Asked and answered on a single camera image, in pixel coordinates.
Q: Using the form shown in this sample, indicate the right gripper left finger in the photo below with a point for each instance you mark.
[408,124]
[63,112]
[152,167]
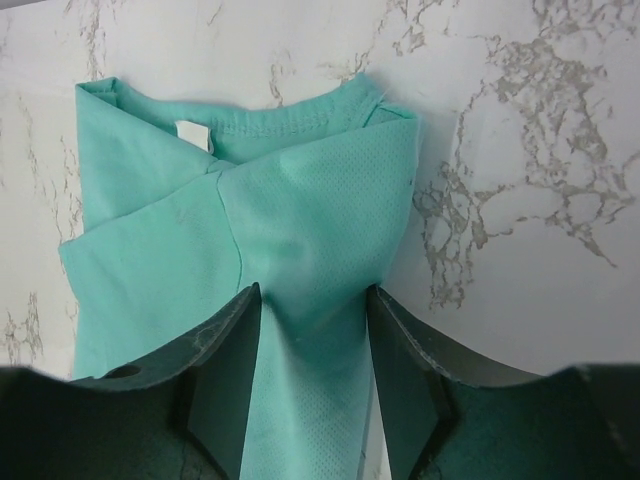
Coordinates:
[179,412]

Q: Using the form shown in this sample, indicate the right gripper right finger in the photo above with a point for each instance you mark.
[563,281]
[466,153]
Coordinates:
[449,412]

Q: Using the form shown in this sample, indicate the teal t shirt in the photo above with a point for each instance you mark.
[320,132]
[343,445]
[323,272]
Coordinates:
[186,204]

